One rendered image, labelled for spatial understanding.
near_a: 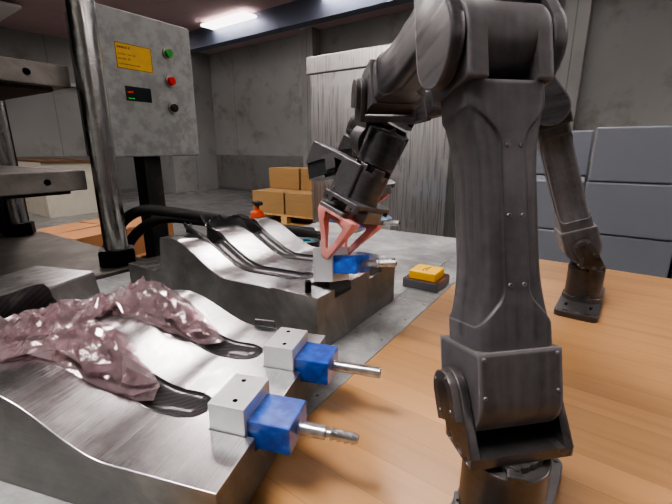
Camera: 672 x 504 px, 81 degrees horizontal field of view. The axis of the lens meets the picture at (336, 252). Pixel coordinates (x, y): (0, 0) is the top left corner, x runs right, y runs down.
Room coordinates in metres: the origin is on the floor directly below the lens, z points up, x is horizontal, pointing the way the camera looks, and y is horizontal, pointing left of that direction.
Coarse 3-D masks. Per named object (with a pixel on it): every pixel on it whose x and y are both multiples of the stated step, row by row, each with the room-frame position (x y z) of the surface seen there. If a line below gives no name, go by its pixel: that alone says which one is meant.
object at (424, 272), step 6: (420, 264) 0.87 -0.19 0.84; (414, 270) 0.82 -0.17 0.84; (420, 270) 0.82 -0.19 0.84; (426, 270) 0.82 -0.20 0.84; (432, 270) 0.82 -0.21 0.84; (438, 270) 0.82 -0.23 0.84; (414, 276) 0.82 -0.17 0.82; (420, 276) 0.81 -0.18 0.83; (426, 276) 0.80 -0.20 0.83; (432, 276) 0.80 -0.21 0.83; (438, 276) 0.81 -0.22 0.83
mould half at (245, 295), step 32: (160, 256) 0.73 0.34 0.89; (192, 256) 0.68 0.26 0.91; (224, 256) 0.70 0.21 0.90; (256, 256) 0.74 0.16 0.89; (384, 256) 0.75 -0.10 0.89; (192, 288) 0.68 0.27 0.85; (224, 288) 0.63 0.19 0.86; (256, 288) 0.59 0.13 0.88; (288, 288) 0.56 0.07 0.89; (320, 288) 0.56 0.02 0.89; (352, 288) 0.61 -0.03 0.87; (384, 288) 0.70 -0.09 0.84; (288, 320) 0.55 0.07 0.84; (320, 320) 0.53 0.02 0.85; (352, 320) 0.61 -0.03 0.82
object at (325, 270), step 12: (336, 252) 0.59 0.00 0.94; (348, 252) 0.62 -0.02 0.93; (324, 264) 0.58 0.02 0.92; (336, 264) 0.57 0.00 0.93; (348, 264) 0.56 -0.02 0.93; (360, 264) 0.56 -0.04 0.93; (372, 264) 0.56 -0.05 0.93; (384, 264) 0.55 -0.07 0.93; (396, 264) 0.54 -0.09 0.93; (324, 276) 0.57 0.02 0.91; (336, 276) 0.58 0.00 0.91; (348, 276) 0.60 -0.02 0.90
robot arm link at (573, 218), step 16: (544, 128) 0.74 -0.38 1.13; (560, 128) 0.73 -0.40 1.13; (544, 144) 0.74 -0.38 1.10; (560, 144) 0.74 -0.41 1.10; (544, 160) 0.75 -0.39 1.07; (560, 160) 0.74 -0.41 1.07; (576, 160) 0.73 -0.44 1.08; (560, 176) 0.74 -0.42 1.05; (576, 176) 0.73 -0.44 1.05; (560, 192) 0.74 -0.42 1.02; (576, 192) 0.73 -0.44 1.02; (560, 208) 0.73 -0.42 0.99; (576, 208) 0.72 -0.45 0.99; (560, 224) 0.73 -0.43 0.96; (576, 224) 0.72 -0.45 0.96; (592, 224) 0.71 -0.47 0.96; (560, 240) 0.74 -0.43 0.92; (576, 240) 0.71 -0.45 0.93; (592, 240) 0.71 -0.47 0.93
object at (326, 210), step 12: (324, 204) 0.57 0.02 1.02; (336, 204) 0.59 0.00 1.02; (324, 216) 0.57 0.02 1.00; (336, 216) 0.56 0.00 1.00; (348, 216) 0.56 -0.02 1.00; (324, 228) 0.58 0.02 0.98; (348, 228) 0.54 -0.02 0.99; (324, 240) 0.58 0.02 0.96; (336, 240) 0.56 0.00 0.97; (324, 252) 0.58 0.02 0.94
